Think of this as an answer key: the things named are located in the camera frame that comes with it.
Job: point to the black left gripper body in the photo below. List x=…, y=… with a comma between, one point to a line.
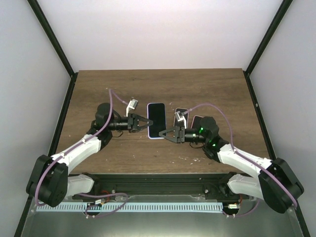
x=128, y=125

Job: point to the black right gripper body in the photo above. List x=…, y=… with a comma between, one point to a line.
x=184, y=138

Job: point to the lavender phone case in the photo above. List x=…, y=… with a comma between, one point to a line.
x=156, y=121

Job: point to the white black phone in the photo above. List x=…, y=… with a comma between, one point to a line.
x=196, y=121

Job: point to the pink phone case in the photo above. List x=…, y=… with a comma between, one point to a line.
x=196, y=121

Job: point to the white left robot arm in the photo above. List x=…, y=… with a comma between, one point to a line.
x=50, y=182

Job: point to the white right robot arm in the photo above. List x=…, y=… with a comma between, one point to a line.
x=270, y=180

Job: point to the grey metal front plate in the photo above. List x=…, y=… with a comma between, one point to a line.
x=254, y=220

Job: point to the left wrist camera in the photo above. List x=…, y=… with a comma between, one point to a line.
x=131, y=106

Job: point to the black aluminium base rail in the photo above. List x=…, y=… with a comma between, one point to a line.
x=209, y=186

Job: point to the light blue slotted cable duct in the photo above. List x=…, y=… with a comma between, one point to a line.
x=200, y=207

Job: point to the black left frame post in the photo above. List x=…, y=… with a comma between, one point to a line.
x=40, y=15

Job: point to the black frame post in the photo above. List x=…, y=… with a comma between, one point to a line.
x=279, y=15
x=40, y=15

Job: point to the black right frame post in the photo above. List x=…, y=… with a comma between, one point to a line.
x=279, y=15

